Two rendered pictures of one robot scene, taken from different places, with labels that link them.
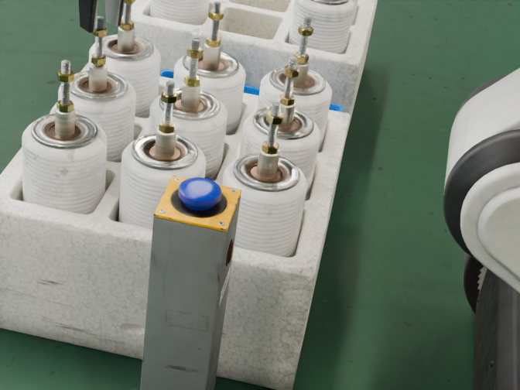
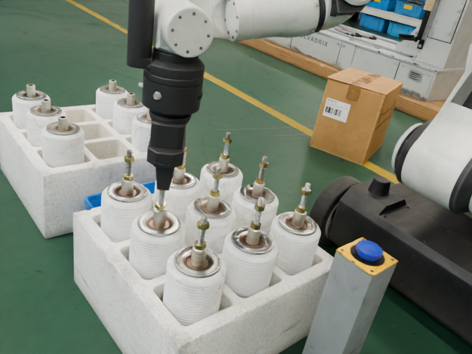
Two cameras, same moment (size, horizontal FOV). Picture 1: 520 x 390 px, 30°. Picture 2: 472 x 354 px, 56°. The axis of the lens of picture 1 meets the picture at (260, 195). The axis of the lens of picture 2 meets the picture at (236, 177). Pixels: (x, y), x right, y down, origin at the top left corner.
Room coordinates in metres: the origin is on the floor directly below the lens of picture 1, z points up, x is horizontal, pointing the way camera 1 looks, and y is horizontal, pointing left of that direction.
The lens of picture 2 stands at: (0.56, 0.64, 0.71)
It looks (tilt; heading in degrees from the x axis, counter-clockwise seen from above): 28 degrees down; 310
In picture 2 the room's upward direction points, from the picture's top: 10 degrees clockwise
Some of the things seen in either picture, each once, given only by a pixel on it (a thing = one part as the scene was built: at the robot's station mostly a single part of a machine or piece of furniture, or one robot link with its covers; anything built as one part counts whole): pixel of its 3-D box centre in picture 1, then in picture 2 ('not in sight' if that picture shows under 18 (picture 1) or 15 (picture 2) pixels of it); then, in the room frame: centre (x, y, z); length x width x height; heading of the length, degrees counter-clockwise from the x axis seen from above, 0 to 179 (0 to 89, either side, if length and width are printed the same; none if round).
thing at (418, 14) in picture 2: not in sight; (418, 8); (2.95, -5.06, 0.36); 0.50 x 0.38 x 0.21; 83
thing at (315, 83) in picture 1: (297, 81); (222, 169); (1.16, -0.03, 0.25); 0.08 x 0.08 x 0.01
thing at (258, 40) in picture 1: (255, 43); (90, 159); (1.60, 0.05, 0.09); 0.39 x 0.39 x 0.18; 84
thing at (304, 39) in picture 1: (303, 45); (225, 148); (1.16, -0.03, 0.30); 0.01 x 0.01 x 0.08
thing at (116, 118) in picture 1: (95, 148); (155, 263); (1.06, 0.22, 0.16); 0.10 x 0.10 x 0.18
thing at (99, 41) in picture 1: (99, 46); (161, 197); (1.06, 0.22, 0.31); 0.01 x 0.01 x 0.08
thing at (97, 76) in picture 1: (97, 76); (159, 217); (1.06, 0.22, 0.26); 0.02 x 0.02 x 0.03
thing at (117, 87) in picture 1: (97, 86); (159, 223); (1.06, 0.22, 0.25); 0.08 x 0.08 x 0.01
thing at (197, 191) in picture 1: (199, 196); (368, 252); (0.75, 0.06, 0.32); 0.04 x 0.04 x 0.02
